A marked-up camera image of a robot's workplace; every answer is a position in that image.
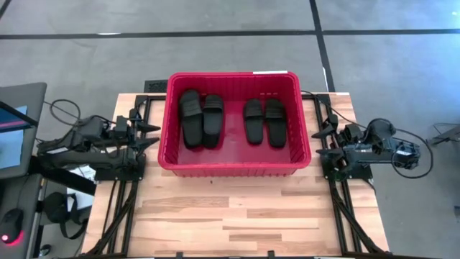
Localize grey side desk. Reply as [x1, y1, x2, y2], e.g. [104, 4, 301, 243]
[0, 172, 44, 259]

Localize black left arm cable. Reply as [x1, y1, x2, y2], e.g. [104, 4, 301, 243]
[42, 99, 116, 127]

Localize black computer mouse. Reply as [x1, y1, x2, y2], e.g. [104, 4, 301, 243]
[0, 208, 24, 246]

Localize grey framed monitor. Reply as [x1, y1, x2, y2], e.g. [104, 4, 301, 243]
[0, 82, 47, 181]

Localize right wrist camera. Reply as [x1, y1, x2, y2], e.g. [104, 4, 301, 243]
[344, 124, 364, 144]

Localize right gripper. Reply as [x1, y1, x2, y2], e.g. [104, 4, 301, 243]
[311, 114, 355, 170]

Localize black aluminium table frame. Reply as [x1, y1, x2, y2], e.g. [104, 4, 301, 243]
[84, 92, 391, 259]

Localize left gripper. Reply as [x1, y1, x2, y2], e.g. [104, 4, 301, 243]
[128, 108, 162, 154]

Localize white paper sheet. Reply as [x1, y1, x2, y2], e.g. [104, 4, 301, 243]
[68, 164, 97, 213]

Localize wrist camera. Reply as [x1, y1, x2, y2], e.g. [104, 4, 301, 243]
[344, 124, 364, 144]
[114, 115, 130, 140]

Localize black floor vent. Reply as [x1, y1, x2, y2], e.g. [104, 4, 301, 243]
[143, 79, 170, 94]

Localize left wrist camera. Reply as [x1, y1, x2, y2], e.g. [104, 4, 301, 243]
[114, 115, 130, 140]

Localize red plastic bin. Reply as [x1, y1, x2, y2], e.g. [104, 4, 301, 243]
[157, 71, 312, 178]

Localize black slide sandal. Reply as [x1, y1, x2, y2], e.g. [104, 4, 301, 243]
[178, 88, 204, 150]
[202, 94, 225, 150]
[264, 98, 289, 149]
[242, 98, 265, 146]

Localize thin black bar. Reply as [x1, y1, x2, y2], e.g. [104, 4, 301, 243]
[0, 100, 40, 127]

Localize grey floor stand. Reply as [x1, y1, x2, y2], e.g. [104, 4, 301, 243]
[427, 123, 460, 147]

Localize thick black beam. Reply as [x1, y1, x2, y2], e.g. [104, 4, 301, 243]
[28, 155, 98, 197]

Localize black strap bag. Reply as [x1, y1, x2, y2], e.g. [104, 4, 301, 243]
[42, 191, 91, 240]

